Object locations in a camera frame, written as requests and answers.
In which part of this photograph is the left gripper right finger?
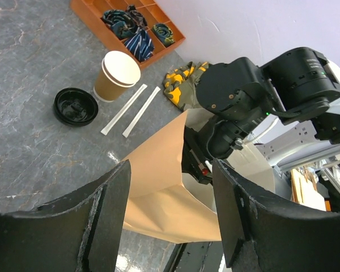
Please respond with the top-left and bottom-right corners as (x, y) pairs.
(212, 160), (340, 271)

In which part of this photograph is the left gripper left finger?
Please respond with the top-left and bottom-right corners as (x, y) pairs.
(0, 161), (131, 271)

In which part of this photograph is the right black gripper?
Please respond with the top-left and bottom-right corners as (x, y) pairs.
(181, 126), (213, 185)

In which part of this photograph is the brown paper bag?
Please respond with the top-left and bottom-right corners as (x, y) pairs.
(124, 109), (221, 244)

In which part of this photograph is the stack of paper cups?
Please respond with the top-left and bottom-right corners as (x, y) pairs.
(93, 50), (141, 103)

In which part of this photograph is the stack of black lids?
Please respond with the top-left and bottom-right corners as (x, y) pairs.
(53, 87), (99, 127)

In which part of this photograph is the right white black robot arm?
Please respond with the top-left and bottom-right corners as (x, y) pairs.
(181, 47), (340, 184)

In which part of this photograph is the lower wrapped straw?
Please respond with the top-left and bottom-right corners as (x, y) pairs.
(122, 87), (161, 138)

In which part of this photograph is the wrapped straw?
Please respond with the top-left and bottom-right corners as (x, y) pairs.
(122, 87), (161, 138)
(100, 84), (147, 135)

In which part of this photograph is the camouflage cloth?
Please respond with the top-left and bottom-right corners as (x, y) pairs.
(163, 62), (211, 112)

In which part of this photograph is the upper wrapped straw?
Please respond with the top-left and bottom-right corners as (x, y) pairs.
(100, 84), (147, 135)

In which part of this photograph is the rolled blue striped sock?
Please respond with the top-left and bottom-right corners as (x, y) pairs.
(124, 28), (155, 62)

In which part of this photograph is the rolled blue yellow sock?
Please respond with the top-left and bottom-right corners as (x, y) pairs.
(151, 23), (175, 48)

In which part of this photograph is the orange compartment tray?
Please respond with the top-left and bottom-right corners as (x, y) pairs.
(70, 0), (185, 69)

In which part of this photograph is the rolled brown sock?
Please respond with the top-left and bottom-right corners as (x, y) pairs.
(126, 5), (148, 29)

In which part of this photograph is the rolled sock top left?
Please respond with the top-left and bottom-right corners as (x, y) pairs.
(101, 10), (139, 40)

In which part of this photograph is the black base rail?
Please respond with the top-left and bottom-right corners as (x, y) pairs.
(164, 241), (225, 272)

